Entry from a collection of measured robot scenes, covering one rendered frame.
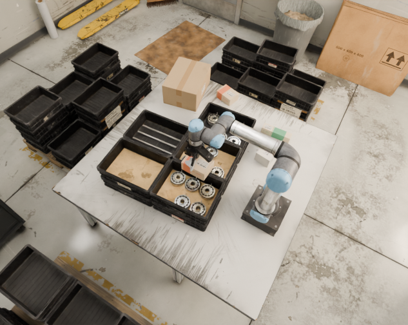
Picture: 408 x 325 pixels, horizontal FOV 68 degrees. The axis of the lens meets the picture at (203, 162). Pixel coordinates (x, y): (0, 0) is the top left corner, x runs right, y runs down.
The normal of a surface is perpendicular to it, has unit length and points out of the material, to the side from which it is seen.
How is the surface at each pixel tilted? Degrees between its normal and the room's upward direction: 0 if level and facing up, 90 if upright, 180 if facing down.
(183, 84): 0
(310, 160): 0
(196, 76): 0
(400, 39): 80
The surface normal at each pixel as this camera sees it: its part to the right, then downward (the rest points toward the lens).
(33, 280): 0.04, -0.55
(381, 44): -0.49, 0.59
